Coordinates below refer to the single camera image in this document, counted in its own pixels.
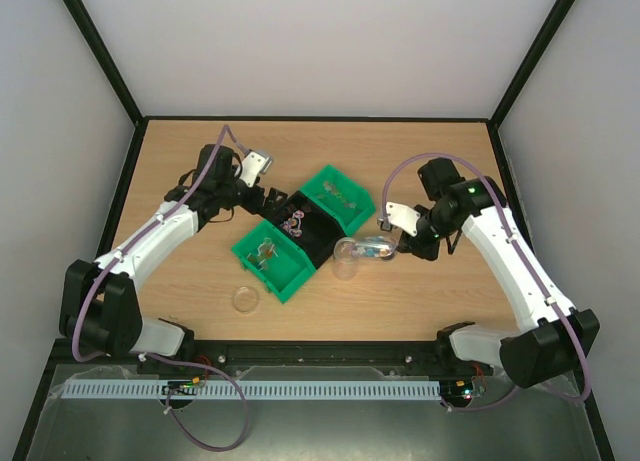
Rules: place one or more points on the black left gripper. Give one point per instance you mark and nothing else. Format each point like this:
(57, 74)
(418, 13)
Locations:
(255, 207)

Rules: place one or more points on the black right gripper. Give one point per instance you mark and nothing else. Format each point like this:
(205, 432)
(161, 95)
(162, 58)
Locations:
(413, 242)

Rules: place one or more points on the metal scoop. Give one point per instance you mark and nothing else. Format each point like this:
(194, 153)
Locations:
(381, 248)

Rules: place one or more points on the clear glass jar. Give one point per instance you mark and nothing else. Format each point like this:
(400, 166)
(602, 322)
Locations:
(346, 254)

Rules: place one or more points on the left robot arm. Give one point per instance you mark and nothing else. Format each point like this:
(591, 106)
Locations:
(100, 312)

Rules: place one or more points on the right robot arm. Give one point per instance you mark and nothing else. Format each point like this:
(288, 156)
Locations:
(552, 337)

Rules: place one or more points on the green bin with wrapped candies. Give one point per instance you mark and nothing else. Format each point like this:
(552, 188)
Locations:
(275, 260)

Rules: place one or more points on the green bin with gummy candies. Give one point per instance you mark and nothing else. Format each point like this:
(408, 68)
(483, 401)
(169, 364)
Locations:
(347, 202)

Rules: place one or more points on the black bin with lollipops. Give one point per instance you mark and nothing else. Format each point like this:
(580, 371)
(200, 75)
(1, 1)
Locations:
(320, 230)

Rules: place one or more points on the clear jar lid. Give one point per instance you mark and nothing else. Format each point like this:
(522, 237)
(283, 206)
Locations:
(245, 299)

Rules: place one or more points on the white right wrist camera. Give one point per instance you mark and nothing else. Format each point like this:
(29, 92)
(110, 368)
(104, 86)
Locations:
(403, 217)

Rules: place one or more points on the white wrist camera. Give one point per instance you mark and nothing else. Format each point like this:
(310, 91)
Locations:
(254, 164)
(403, 217)

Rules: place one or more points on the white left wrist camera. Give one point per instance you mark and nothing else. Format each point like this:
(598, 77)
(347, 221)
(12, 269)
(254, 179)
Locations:
(254, 164)

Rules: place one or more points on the black aluminium frame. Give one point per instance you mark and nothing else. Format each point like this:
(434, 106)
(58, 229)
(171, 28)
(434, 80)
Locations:
(316, 352)

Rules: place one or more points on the slotted grey cable duct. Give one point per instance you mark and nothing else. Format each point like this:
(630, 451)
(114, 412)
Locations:
(108, 389)

